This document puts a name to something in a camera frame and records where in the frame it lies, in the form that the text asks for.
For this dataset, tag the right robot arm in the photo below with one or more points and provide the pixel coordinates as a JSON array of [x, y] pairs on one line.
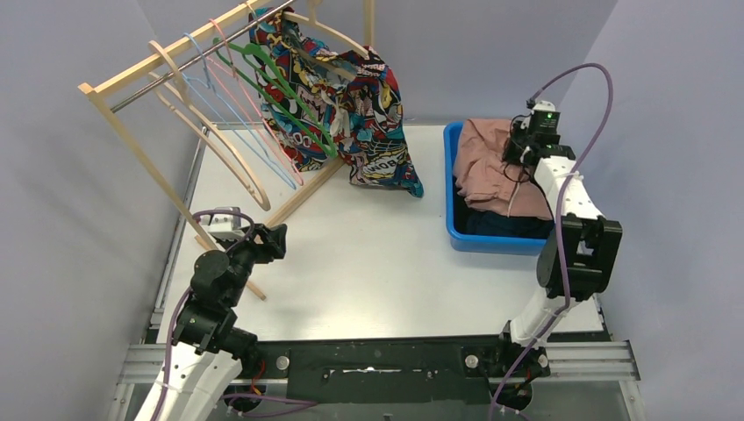
[[577, 259]]

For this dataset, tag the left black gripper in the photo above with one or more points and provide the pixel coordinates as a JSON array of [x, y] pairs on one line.
[[274, 242]]

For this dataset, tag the colourful comic print shorts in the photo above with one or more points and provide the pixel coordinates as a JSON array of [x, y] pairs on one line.
[[357, 100]]

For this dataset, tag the wooden clothes rack frame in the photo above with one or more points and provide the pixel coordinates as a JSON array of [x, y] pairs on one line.
[[98, 95]]

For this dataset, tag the navy blue shorts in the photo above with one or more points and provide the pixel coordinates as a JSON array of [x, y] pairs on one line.
[[495, 225]]

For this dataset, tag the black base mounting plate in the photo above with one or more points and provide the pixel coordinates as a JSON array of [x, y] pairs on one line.
[[468, 369]]

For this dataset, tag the blue plastic bin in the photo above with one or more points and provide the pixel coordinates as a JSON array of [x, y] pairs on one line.
[[457, 211]]

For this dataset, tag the pink wire hanger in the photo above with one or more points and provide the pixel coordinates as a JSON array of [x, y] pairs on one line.
[[275, 144]]

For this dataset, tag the green plastic hanger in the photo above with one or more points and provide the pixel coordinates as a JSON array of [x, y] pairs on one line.
[[284, 104]]

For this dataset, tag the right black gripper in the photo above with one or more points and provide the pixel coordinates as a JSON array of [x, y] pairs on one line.
[[511, 156]]

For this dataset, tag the dusty pink shorts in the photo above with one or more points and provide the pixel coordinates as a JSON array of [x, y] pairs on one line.
[[488, 183]]

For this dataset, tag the aluminium table frame rail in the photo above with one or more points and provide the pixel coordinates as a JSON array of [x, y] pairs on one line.
[[125, 398]]

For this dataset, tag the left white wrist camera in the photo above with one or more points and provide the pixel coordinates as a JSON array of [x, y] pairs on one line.
[[223, 226]]

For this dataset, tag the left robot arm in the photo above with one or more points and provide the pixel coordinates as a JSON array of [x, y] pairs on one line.
[[206, 351]]

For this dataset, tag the beige wooden hanger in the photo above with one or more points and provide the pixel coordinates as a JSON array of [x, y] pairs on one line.
[[226, 151]]

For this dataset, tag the light blue wire hanger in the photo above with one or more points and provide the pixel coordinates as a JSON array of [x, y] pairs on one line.
[[211, 82]]

